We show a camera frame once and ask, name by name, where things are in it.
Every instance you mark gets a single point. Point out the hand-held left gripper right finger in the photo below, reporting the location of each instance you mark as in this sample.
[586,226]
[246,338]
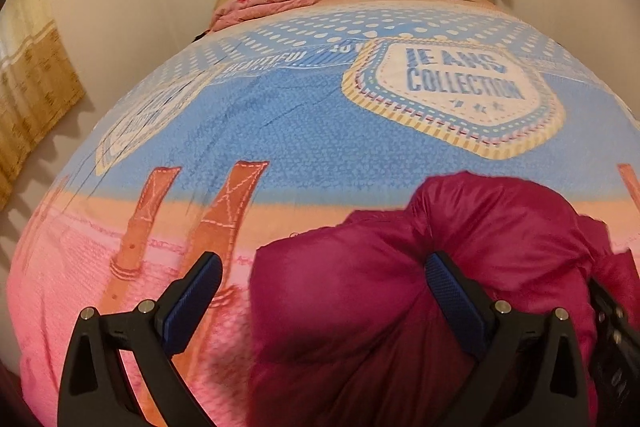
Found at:
[452,294]

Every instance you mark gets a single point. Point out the magenta quilted down jacket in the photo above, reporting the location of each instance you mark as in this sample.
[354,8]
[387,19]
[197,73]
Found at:
[380,307]

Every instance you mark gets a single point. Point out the beige patterned window curtain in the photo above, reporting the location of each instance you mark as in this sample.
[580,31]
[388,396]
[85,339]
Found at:
[35,97]

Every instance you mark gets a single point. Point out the printed blue pink bed blanket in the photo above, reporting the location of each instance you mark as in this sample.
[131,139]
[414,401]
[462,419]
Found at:
[310,122]

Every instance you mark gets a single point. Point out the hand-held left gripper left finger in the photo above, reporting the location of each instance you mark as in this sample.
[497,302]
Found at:
[192,297]

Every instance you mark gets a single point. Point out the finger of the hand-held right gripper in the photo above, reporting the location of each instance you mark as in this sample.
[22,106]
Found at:
[607,307]

